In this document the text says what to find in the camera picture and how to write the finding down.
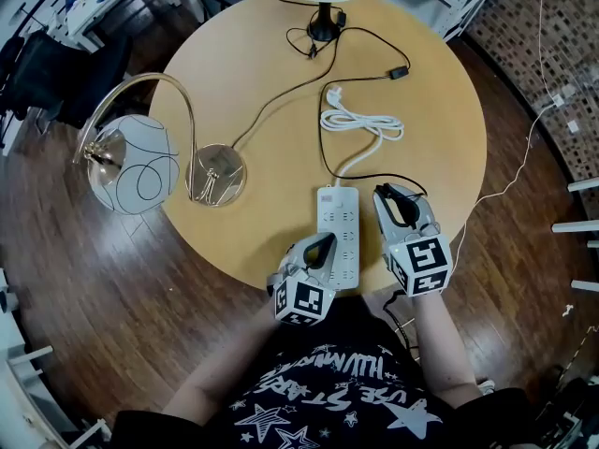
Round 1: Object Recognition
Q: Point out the black metal railing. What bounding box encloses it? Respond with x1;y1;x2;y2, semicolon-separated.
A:
0;0;85;65

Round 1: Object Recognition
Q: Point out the black lamp cord with switch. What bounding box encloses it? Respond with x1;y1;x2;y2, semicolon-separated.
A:
317;10;430;201

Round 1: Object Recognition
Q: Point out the white power strip cable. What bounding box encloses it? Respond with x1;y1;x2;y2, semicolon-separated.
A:
319;86;406;189

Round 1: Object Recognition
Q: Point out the person's right forearm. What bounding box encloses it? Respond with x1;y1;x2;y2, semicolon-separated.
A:
414;292;484;409

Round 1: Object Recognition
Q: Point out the person's left forearm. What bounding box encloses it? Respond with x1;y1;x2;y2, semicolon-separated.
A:
161;320;283;427

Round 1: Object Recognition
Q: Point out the white side table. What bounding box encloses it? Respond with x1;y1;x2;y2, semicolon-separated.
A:
551;175;599;294

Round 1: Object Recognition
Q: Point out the black power cord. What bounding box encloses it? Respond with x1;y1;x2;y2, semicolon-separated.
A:
232;0;339;148

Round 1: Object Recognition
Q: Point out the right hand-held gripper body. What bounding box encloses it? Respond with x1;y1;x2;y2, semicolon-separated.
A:
383;233;453;298

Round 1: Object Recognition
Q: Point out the black office chair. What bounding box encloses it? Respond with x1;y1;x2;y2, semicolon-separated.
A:
59;34;133;131
0;30;67;122

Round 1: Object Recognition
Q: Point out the gold arc globe lamp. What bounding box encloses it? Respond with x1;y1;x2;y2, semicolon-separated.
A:
72;72;248;217

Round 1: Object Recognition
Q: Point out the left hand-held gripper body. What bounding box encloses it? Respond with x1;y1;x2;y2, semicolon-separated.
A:
266;267;336;327

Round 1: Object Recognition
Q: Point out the white power strip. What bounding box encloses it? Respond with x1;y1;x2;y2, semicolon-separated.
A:
316;184;361;290

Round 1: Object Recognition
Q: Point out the white table with colourful top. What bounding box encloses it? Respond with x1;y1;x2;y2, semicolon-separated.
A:
60;0;182;53

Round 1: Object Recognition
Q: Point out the person's black printed shirt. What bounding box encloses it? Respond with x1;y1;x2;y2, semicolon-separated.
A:
110;292;562;449

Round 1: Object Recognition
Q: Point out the long white cable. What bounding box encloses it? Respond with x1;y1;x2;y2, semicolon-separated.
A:
450;0;563;271

